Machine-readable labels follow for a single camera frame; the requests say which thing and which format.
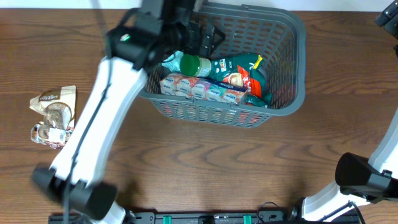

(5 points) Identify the teal toilet wipes pack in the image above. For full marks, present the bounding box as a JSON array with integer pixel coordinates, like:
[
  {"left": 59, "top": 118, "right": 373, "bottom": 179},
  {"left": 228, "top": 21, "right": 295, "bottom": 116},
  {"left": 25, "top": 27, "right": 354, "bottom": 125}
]
[{"left": 161, "top": 51, "right": 184, "bottom": 73}]

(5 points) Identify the green lid seasoning jar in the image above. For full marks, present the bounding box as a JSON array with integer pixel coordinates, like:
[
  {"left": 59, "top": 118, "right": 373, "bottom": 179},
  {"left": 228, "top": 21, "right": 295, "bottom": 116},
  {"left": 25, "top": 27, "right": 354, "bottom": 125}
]
[{"left": 180, "top": 54, "right": 211, "bottom": 78}]

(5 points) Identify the green coffee bag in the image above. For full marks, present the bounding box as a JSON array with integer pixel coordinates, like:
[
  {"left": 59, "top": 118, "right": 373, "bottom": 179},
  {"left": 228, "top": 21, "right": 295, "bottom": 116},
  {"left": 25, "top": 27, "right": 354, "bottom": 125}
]
[{"left": 208, "top": 53, "right": 272, "bottom": 108}]

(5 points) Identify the blue tissue pack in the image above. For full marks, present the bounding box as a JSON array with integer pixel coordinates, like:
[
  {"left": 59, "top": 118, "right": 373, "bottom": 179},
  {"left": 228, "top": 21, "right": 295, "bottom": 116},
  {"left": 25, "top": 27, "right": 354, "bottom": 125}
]
[{"left": 159, "top": 73, "right": 248, "bottom": 105}]

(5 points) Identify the grey plastic basket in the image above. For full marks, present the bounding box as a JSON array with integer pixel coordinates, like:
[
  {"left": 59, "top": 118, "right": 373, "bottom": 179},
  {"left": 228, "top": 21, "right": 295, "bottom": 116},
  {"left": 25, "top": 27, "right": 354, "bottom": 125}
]
[{"left": 141, "top": 2, "right": 306, "bottom": 128}]

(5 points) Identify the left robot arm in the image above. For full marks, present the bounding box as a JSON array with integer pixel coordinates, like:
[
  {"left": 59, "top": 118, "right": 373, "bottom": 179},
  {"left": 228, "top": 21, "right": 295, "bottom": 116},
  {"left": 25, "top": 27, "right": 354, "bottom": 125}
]
[{"left": 32, "top": 1, "right": 212, "bottom": 223}]

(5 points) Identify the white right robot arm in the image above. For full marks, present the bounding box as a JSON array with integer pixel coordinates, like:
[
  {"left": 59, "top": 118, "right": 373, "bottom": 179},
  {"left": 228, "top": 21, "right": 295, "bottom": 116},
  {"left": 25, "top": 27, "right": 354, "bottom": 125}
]
[{"left": 198, "top": 3, "right": 397, "bottom": 223}]

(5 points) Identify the beige brown snack bag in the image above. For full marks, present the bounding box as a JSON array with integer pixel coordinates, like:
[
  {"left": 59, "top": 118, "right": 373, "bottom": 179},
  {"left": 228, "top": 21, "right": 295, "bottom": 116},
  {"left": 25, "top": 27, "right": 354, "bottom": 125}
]
[{"left": 30, "top": 85, "right": 76, "bottom": 149}]

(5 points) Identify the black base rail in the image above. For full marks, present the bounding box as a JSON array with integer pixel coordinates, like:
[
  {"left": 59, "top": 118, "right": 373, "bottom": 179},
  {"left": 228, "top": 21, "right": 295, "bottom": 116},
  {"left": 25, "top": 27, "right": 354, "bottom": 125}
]
[{"left": 48, "top": 210, "right": 360, "bottom": 224}]

